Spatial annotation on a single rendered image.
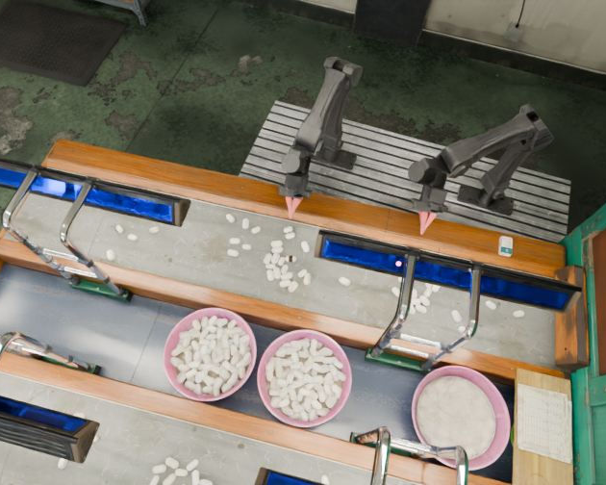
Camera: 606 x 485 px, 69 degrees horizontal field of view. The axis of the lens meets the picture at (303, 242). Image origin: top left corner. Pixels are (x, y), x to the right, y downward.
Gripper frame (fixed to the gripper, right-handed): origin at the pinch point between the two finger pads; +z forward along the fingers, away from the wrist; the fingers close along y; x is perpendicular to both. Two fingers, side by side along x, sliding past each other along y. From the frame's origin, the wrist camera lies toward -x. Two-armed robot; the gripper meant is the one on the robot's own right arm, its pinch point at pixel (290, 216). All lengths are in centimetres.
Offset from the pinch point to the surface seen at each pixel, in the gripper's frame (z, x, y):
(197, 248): 16.4, -4.6, -27.7
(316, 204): -3.7, 9.8, 6.7
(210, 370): 45, -27, -11
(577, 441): 37, -28, 90
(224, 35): -74, 171, -90
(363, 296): 18.9, -6.4, 28.0
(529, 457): 43, -32, 78
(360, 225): -0.3, 7.1, 22.4
